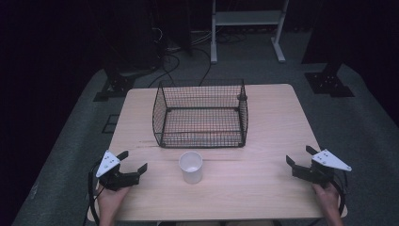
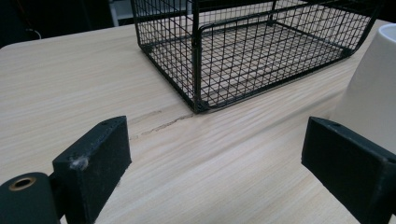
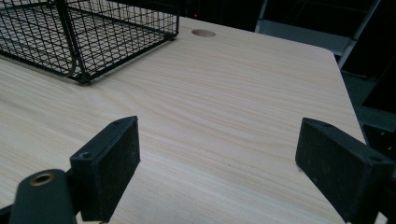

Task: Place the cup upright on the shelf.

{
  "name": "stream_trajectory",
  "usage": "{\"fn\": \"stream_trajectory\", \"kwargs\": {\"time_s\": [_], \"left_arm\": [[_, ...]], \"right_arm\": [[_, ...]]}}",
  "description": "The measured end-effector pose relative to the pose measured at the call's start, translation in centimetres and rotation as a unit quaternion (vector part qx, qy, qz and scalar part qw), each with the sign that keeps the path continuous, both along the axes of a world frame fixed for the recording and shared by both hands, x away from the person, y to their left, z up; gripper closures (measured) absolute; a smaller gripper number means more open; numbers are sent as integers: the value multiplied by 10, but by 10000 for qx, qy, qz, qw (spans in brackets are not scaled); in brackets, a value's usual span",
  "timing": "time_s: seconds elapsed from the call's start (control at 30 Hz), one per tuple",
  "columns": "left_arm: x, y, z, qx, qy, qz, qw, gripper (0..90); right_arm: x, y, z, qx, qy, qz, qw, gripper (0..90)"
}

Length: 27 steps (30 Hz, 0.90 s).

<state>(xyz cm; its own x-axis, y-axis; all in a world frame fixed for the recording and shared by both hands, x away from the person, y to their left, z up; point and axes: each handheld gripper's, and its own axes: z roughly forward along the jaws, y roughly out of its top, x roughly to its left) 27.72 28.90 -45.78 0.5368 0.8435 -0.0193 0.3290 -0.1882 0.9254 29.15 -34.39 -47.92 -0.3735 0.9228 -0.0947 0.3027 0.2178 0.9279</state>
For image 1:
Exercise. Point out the person's right hand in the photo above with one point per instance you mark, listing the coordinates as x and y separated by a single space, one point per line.
326 197

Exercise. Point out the white metal desk frame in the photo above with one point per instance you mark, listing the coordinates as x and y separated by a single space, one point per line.
247 28

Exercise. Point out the white plastic cup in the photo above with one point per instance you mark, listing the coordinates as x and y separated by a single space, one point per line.
191 166

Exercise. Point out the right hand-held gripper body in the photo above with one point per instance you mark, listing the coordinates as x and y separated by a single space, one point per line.
320 169

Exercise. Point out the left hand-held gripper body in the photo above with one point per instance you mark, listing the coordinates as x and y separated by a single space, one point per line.
110 171

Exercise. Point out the person's left hand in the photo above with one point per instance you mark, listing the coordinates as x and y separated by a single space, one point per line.
110 201

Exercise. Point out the black stand base plate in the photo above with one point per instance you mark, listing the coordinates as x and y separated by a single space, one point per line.
328 83
113 86

